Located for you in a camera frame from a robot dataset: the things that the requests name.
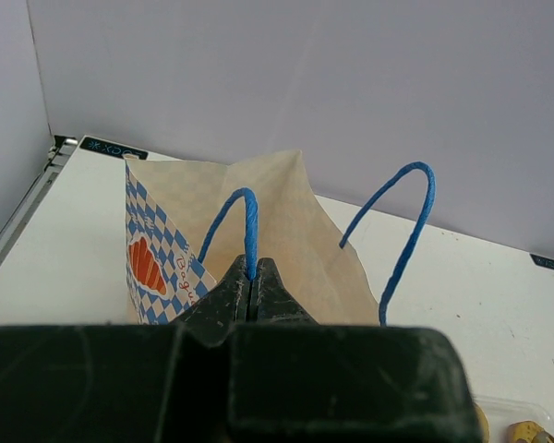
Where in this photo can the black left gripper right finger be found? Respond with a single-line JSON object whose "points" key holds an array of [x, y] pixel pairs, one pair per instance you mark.
{"points": [[294, 380]]}

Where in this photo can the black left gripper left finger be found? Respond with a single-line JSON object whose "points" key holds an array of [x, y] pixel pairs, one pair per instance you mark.
{"points": [[112, 383]]}

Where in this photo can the paper bread bag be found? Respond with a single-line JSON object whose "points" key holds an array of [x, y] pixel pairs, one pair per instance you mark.
{"points": [[187, 221]]}

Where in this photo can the heart toast slice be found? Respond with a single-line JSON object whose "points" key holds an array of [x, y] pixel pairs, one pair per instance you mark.
{"points": [[528, 432]]}

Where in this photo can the round tan bun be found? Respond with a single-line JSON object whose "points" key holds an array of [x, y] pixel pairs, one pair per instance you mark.
{"points": [[483, 423]]}

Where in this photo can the clear plastic tray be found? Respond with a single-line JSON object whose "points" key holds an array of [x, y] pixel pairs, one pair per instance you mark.
{"points": [[502, 413]]}

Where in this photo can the left black label sticker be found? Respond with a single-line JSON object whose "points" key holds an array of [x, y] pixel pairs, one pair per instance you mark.
{"points": [[112, 149]]}

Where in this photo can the black label sticker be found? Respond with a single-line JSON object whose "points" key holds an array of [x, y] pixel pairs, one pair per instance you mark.
{"points": [[543, 262], [112, 149]]}

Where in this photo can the right black label sticker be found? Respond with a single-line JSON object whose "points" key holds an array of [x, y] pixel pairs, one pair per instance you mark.
{"points": [[543, 262]]}

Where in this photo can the aluminium frame rail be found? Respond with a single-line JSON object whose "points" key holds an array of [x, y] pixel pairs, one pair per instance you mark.
{"points": [[57, 158]]}

